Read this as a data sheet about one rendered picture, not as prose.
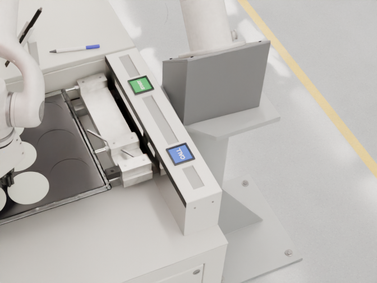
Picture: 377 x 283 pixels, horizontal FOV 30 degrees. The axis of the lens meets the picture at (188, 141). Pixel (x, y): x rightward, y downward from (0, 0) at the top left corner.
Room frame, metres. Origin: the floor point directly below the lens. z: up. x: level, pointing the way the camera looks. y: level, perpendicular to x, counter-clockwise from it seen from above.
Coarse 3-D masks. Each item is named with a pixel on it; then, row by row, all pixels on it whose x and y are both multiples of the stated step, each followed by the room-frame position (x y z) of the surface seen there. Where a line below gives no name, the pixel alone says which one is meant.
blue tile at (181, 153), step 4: (176, 148) 1.13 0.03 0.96; (180, 148) 1.13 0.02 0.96; (184, 148) 1.13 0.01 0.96; (172, 152) 1.12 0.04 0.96; (176, 152) 1.12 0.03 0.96; (180, 152) 1.12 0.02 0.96; (184, 152) 1.12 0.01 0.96; (188, 152) 1.12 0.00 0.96; (172, 156) 1.11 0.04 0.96; (176, 156) 1.11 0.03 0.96; (180, 156) 1.11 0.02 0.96; (184, 156) 1.11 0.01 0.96; (188, 156) 1.11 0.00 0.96; (176, 160) 1.10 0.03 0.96; (180, 160) 1.10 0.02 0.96; (184, 160) 1.10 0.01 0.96
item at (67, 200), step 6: (102, 186) 1.04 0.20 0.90; (108, 186) 1.05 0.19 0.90; (90, 192) 1.02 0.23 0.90; (96, 192) 1.03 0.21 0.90; (102, 192) 1.03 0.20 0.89; (66, 198) 1.00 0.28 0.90; (72, 198) 1.00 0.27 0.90; (78, 198) 1.01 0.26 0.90; (48, 204) 0.98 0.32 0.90; (54, 204) 0.98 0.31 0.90; (60, 204) 0.98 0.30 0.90; (30, 210) 0.96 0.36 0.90; (36, 210) 0.96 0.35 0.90; (42, 210) 0.96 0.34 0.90; (12, 216) 0.94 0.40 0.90; (18, 216) 0.94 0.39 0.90; (24, 216) 0.94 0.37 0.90; (0, 222) 0.92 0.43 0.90; (6, 222) 0.92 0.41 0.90
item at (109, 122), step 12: (84, 96) 1.37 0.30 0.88; (96, 96) 1.37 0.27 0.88; (108, 96) 1.38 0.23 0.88; (96, 108) 1.33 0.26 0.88; (108, 108) 1.33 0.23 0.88; (96, 120) 1.28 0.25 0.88; (108, 120) 1.29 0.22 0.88; (120, 120) 1.29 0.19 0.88; (96, 132) 1.26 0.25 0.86; (108, 132) 1.24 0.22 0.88; (120, 132) 1.25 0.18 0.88; (108, 156) 1.18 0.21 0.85; (120, 156) 1.16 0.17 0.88; (120, 180) 1.10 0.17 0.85; (132, 180) 1.09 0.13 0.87; (144, 180) 1.11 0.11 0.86
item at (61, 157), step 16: (48, 112) 1.28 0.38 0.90; (64, 112) 1.28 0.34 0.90; (32, 128) 1.22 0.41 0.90; (48, 128) 1.22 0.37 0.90; (64, 128) 1.23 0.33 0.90; (32, 144) 1.16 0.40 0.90; (48, 144) 1.17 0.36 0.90; (64, 144) 1.17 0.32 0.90; (80, 144) 1.18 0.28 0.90; (48, 160) 1.12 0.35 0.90; (64, 160) 1.12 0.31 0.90; (80, 160) 1.12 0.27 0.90; (48, 176) 1.06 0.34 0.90; (64, 176) 1.07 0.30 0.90; (80, 176) 1.07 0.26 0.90; (96, 176) 1.08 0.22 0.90; (48, 192) 1.02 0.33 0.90; (64, 192) 1.02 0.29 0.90; (80, 192) 1.02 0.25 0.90; (16, 208) 0.96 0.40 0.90; (32, 208) 0.97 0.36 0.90
